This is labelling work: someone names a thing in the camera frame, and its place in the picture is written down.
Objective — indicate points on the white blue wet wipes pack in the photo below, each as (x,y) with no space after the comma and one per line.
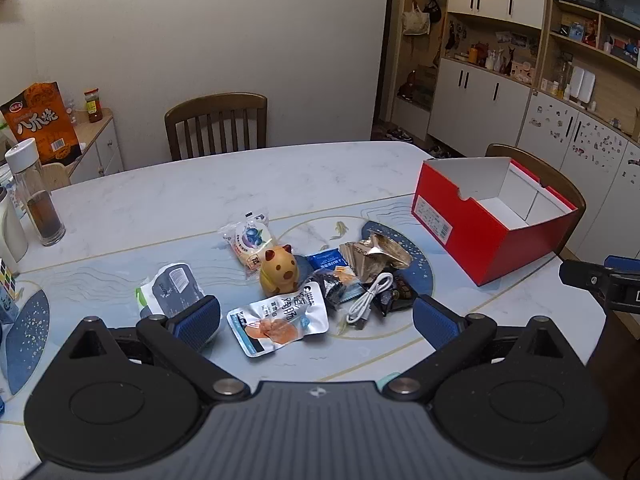
(170,285)

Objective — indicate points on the white marble desktop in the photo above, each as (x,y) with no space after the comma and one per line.
(200,185)

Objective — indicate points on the red cardboard box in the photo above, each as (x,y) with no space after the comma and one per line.
(465,240)

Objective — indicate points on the white wooden sideboard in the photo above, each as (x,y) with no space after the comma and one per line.
(100,150)

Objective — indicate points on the black snack packet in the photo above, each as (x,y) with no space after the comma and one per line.
(327,287)

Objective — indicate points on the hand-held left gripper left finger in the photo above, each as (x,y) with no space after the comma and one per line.
(197,317)

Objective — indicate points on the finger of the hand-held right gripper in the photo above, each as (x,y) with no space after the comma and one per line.
(622,263)
(620,290)

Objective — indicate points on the dark wooden slatted chair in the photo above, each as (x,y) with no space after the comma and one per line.
(215,102)

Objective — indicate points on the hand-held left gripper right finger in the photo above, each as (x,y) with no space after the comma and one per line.
(435,322)

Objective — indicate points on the blue cracker packet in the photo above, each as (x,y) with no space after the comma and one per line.
(327,259)

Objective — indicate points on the beige tote bag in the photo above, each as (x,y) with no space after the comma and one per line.
(416,22)

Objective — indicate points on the yellow capybara toy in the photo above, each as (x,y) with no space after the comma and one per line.
(277,272)

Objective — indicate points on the dark hanging bag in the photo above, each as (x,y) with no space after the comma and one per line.
(434,10)

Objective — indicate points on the red lid sauce jar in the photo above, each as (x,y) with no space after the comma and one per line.
(93,107)

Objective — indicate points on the black candy packet gold print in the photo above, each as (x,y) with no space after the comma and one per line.
(397,297)

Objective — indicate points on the clear tea bottle white cap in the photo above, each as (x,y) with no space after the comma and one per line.
(37,200)

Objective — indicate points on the white sausage packet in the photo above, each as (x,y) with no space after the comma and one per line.
(270,327)

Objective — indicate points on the white jug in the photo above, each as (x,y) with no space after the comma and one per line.
(10,230)

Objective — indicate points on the curved-back wooden chair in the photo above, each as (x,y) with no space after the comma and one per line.
(550,170)

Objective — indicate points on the blueberry print bread packet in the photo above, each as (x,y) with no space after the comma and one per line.
(250,240)

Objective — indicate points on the orange snack bag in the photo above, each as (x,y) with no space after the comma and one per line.
(42,125)

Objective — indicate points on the gold foil wrapper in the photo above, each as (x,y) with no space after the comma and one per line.
(380,252)

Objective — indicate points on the puzzle cube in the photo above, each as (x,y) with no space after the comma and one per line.
(6,272)

